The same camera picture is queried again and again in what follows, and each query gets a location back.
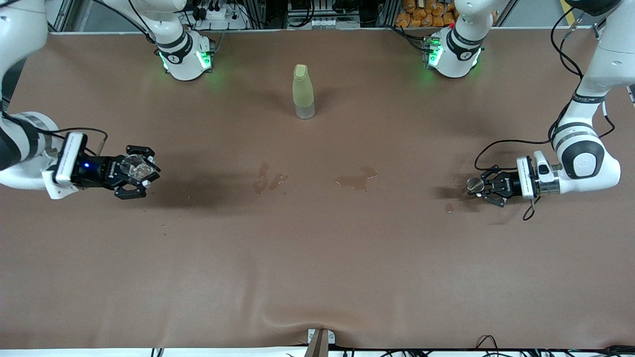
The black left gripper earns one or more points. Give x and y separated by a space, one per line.
509 186

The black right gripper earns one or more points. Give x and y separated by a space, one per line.
100 171

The clear glass cup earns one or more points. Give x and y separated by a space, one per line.
136 167

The metal jigger measuring cup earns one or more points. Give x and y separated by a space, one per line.
475 185

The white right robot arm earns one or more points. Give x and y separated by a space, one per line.
181 54

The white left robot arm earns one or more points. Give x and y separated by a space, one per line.
610 54

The brown liquid spill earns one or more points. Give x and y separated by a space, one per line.
357 181
263 181

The white power strip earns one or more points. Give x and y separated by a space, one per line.
218 14

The yellow-green bottle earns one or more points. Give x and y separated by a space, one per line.
302 89

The orange snack packs pile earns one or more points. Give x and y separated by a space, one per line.
421 15

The brown table mat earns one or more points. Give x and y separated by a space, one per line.
317 258

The grey control box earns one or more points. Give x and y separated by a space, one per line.
322 22

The aluminium frame profile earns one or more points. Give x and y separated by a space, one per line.
62 17

